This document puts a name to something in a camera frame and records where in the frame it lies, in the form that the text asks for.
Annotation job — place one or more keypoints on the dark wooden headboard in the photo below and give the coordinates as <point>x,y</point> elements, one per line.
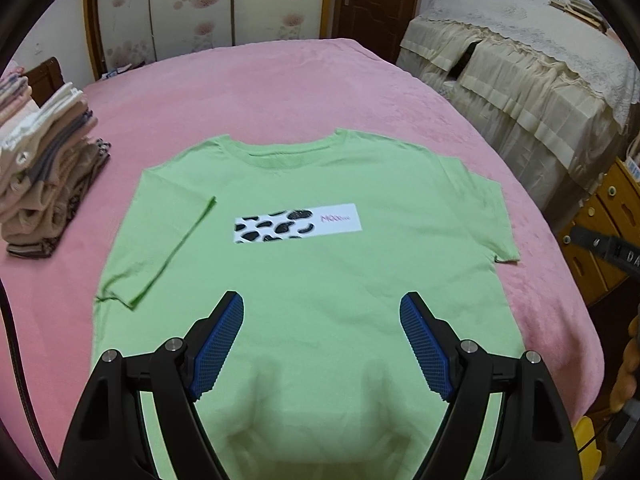
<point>47,74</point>

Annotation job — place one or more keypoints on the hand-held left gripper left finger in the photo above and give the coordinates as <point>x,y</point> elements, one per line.
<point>217,345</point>

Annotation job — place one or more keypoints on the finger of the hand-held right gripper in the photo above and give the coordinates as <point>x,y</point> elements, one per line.
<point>607,250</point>

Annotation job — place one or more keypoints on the white lace cover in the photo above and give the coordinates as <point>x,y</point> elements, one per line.
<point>540,25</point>

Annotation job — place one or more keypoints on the floral panel wardrobe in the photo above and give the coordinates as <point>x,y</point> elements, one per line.
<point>200,5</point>

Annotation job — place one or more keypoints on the yellow wooden cabinet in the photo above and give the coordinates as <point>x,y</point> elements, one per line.
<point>600,210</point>

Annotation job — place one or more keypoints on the cream lace-covered furniture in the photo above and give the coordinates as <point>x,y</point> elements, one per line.
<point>525,110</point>

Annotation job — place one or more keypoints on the pink blanket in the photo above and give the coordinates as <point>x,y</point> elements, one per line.
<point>310,90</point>

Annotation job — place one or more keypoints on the pile of books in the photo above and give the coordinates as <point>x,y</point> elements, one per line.
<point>580,10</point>

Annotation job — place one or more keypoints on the stack of folded clothes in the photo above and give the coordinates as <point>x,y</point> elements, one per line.
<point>50,170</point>

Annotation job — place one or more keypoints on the light green t-shirt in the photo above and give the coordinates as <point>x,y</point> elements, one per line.
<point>320,280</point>

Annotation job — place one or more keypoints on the brown wooden door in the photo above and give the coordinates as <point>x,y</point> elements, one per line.
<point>375,0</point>

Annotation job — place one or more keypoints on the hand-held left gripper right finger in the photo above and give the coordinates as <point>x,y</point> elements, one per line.
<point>425,345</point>

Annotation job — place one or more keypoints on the yellow plastic object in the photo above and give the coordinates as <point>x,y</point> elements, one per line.
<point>590,445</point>

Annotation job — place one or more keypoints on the folded striped pink cloths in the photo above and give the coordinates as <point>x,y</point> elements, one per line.
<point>12,95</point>

